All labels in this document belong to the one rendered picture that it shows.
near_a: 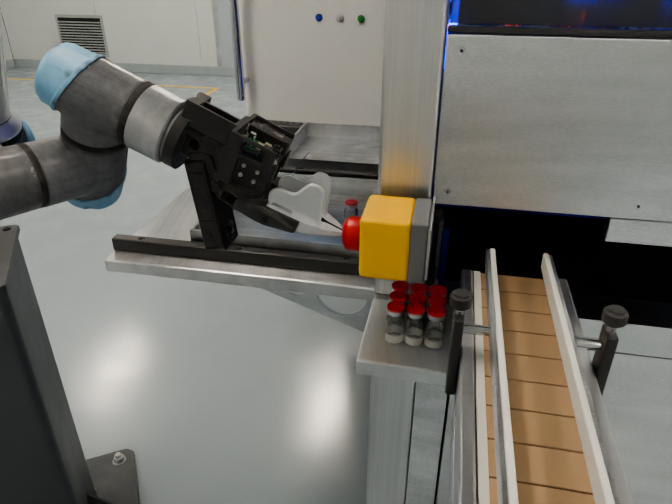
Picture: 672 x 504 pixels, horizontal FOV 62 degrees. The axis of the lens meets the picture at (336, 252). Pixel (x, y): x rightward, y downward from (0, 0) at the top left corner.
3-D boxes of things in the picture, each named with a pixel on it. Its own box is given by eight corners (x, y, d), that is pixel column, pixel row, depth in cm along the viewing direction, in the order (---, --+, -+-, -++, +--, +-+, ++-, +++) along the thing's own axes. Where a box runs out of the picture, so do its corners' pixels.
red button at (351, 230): (378, 243, 66) (379, 212, 64) (373, 259, 62) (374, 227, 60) (346, 240, 66) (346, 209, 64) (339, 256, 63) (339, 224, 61)
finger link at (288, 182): (361, 199, 61) (286, 160, 61) (338, 241, 64) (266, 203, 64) (365, 189, 64) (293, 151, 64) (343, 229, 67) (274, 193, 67)
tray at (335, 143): (449, 145, 129) (450, 130, 128) (445, 186, 107) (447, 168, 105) (306, 136, 135) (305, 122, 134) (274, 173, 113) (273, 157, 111)
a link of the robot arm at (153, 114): (117, 156, 61) (153, 134, 68) (155, 175, 61) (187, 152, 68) (133, 93, 57) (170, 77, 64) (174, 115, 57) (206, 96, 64)
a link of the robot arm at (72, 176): (18, 187, 69) (14, 117, 61) (104, 164, 76) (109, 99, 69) (50, 231, 67) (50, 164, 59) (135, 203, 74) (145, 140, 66)
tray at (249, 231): (432, 202, 100) (434, 184, 98) (420, 275, 78) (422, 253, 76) (251, 187, 106) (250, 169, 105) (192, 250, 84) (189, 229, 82)
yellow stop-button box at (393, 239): (427, 253, 67) (432, 197, 63) (423, 285, 61) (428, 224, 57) (365, 247, 68) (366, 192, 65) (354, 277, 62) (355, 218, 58)
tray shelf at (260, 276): (448, 146, 134) (449, 138, 133) (433, 307, 74) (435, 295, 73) (257, 134, 143) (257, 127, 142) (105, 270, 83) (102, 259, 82)
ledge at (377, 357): (480, 321, 71) (482, 309, 70) (483, 391, 60) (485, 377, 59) (372, 309, 74) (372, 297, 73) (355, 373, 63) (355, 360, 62)
